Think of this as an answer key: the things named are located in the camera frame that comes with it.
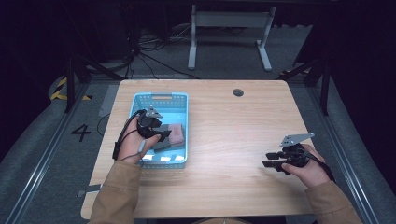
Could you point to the grey metal table frame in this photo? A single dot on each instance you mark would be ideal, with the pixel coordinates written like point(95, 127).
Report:
point(193, 46)

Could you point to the person's left hand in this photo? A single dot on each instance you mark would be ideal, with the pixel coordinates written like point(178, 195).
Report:
point(132, 146)

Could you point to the aluminium floor rail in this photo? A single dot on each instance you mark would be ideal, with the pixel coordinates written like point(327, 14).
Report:
point(40, 155)
point(342, 155)

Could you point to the black metal stand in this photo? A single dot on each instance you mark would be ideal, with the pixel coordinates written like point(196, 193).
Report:
point(71, 84)
point(325, 90)

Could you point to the grey glove with pink cuff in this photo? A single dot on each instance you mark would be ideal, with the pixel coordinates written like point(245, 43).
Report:
point(162, 146)
point(176, 133)

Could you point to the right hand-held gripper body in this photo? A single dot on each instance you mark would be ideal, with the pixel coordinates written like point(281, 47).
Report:
point(294, 149)

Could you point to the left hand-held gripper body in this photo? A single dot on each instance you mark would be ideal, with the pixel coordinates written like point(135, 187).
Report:
point(146, 123)

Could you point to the light blue plastic basket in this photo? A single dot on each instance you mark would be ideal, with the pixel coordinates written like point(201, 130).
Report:
point(174, 105)

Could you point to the person's right hand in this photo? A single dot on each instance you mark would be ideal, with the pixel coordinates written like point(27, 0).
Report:
point(311, 174)

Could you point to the grey floor tape strip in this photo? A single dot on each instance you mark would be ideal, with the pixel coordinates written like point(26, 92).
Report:
point(107, 101)

